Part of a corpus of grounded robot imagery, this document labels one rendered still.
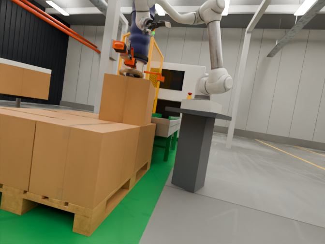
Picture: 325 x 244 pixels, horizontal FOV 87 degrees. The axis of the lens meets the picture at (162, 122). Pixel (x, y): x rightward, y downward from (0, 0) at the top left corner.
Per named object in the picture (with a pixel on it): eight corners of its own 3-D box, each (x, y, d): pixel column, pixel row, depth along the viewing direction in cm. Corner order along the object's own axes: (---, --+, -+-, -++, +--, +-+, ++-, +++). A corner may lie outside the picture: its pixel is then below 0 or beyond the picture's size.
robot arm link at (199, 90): (203, 98, 180) (206, 77, 179) (215, 97, 164) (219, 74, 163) (190, 95, 172) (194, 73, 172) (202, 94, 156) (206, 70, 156)
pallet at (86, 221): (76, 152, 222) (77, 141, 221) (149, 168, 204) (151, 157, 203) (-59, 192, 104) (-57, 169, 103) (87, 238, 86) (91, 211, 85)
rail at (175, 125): (180, 126, 435) (181, 118, 434) (182, 126, 434) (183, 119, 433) (164, 136, 208) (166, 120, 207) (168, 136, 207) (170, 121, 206)
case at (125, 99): (118, 117, 207) (122, 84, 204) (150, 122, 206) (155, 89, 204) (97, 119, 147) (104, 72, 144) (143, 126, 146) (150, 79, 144)
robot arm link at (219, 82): (218, 93, 165) (237, 91, 145) (205, 95, 158) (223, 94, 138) (210, 6, 151) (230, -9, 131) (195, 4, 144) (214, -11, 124)
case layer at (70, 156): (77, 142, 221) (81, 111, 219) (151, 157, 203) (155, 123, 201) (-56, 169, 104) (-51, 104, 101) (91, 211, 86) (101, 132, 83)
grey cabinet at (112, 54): (114, 60, 306) (116, 43, 305) (116, 61, 305) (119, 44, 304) (108, 56, 287) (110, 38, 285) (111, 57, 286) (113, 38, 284)
